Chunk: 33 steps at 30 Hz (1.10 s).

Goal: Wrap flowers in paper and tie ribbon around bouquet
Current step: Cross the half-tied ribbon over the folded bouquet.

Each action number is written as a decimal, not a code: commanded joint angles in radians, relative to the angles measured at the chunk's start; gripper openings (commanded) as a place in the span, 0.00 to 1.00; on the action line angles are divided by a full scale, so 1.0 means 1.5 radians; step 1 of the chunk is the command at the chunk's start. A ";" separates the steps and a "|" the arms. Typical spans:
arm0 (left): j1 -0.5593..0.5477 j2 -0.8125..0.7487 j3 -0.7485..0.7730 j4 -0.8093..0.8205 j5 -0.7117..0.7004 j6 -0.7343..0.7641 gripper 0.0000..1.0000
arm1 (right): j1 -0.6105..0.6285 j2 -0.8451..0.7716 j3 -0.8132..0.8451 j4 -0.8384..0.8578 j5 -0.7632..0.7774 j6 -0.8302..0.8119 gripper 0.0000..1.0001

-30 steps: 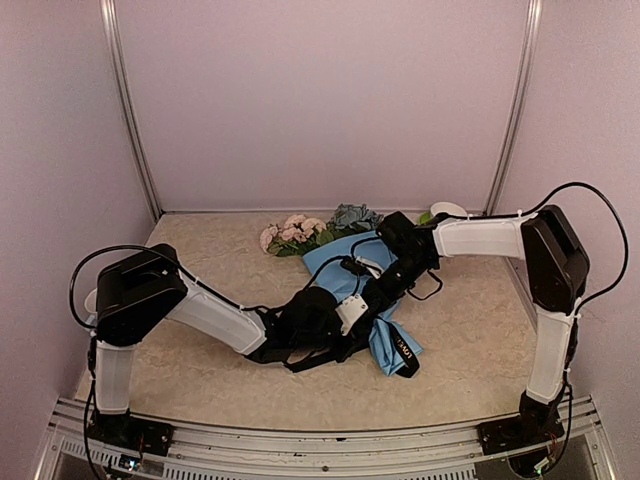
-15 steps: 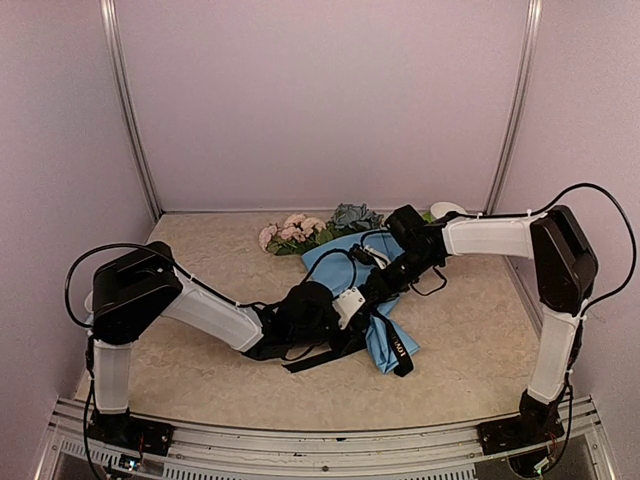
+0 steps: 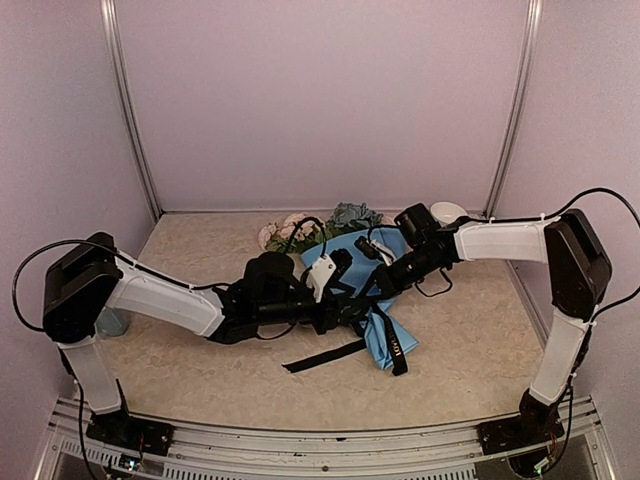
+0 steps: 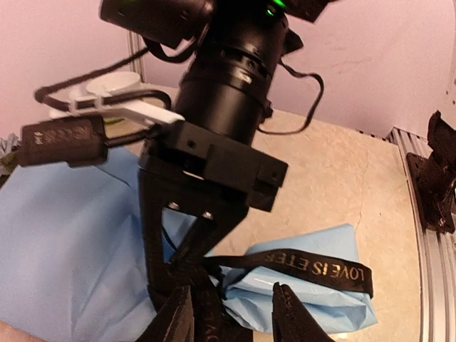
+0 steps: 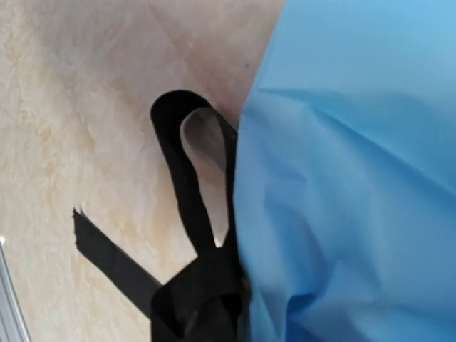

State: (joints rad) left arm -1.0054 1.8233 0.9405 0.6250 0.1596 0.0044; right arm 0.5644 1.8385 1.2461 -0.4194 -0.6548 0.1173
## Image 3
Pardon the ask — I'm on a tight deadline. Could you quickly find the blue paper cup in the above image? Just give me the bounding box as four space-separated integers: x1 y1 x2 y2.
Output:
96 307 131 337

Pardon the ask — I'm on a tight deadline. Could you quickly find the left aluminium corner post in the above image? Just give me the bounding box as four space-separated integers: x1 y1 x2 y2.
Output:
100 0 164 223

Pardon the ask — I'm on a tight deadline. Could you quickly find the aluminium corner post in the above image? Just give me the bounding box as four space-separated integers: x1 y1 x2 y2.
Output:
100 0 164 223
482 0 544 218

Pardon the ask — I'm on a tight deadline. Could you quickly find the small pink rose stem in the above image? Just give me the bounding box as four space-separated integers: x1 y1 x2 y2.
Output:
257 223 292 252

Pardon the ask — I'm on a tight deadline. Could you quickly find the white ceramic bowl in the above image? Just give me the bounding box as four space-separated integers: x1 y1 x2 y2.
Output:
429 201 468 226

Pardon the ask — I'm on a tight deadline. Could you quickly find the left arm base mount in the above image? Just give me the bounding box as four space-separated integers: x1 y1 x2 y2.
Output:
86 402 174 457

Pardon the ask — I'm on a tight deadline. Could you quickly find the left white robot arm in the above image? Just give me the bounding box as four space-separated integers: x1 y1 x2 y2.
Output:
11 232 364 445

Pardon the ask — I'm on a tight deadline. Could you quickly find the aluminium front frame rail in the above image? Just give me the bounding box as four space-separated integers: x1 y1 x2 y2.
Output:
30 397 639 479

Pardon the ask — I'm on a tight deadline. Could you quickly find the right aluminium corner post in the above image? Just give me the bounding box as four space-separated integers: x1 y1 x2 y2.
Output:
482 0 544 218

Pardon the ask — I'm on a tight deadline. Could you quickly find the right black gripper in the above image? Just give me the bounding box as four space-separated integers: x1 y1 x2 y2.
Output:
359 245 444 300

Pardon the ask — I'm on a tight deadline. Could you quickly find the blue wrapping paper sheet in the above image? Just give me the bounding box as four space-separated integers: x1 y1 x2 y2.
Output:
285 231 418 376

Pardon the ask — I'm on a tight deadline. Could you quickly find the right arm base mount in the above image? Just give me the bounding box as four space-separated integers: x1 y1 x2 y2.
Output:
477 384 571 455

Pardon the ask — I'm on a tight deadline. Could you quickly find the pink fake rose stem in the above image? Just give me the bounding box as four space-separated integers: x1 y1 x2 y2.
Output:
280 213 326 253

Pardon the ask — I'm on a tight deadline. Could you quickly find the blue fake hydrangea flower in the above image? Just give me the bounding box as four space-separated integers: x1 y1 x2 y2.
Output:
326 202 384 236

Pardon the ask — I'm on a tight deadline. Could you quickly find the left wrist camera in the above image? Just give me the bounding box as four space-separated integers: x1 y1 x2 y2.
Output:
304 249 353 303

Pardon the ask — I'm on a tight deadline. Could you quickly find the black strap ribbon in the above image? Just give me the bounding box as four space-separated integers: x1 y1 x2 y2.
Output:
283 293 419 376

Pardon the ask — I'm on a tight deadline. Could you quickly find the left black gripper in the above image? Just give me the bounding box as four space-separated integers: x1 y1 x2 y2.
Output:
257 283 364 334

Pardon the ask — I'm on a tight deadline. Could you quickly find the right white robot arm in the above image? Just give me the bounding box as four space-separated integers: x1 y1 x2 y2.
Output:
386 260 639 425

